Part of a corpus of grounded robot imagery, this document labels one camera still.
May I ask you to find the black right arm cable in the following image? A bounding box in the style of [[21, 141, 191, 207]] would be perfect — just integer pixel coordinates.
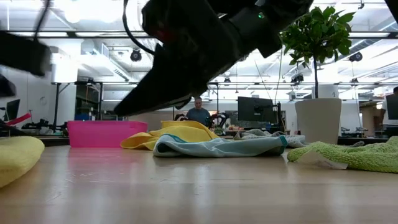
[[122, 0, 156, 57]]

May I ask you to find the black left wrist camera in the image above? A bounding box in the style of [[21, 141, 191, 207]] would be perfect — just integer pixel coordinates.
[[0, 30, 52, 77]]

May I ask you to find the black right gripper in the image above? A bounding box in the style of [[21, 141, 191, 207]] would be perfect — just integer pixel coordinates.
[[113, 0, 250, 118]]

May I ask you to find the pink plastic bin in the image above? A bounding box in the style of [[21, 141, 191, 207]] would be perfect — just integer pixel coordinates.
[[67, 120, 149, 148]]

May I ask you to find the light blue microfiber towel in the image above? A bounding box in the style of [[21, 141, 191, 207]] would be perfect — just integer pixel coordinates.
[[152, 134, 289, 158]]

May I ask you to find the black metal rack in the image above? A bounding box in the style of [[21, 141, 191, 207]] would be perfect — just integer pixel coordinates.
[[51, 80, 104, 130]]

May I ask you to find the green potted tree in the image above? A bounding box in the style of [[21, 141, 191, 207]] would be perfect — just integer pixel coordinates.
[[279, 5, 356, 146]]

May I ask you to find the grey microfiber towel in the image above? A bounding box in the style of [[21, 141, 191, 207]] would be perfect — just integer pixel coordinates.
[[233, 128, 307, 149]]

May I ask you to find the black hanging camera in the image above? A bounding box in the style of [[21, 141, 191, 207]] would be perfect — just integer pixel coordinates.
[[129, 48, 143, 63], [348, 51, 363, 63]]

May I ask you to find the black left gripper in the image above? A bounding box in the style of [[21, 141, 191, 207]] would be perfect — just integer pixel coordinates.
[[0, 73, 17, 98]]

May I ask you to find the black gantry frame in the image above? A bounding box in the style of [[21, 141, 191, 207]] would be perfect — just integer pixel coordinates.
[[207, 81, 220, 114]]

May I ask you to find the black overhead crossbar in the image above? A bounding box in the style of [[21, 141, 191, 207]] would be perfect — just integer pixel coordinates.
[[0, 30, 398, 39]]

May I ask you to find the yellow microfiber towel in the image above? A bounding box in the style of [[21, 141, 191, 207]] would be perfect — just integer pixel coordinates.
[[0, 136, 45, 188], [120, 120, 220, 151]]

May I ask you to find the white paper tag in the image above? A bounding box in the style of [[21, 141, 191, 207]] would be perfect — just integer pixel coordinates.
[[297, 151, 349, 170]]

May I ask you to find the green microfiber towel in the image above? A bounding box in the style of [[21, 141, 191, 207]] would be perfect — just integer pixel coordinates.
[[287, 135, 398, 174]]

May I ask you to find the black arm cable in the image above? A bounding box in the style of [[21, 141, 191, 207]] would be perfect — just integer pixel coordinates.
[[32, 0, 52, 41], [122, 0, 156, 57]]

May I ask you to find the black computer monitor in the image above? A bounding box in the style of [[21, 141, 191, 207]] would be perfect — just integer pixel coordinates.
[[386, 93, 398, 121], [4, 99, 21, 122], [237, 96, 275, 123]]

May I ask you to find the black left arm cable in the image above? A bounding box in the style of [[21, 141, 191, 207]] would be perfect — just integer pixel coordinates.
[[32, 0, 52, 41]]

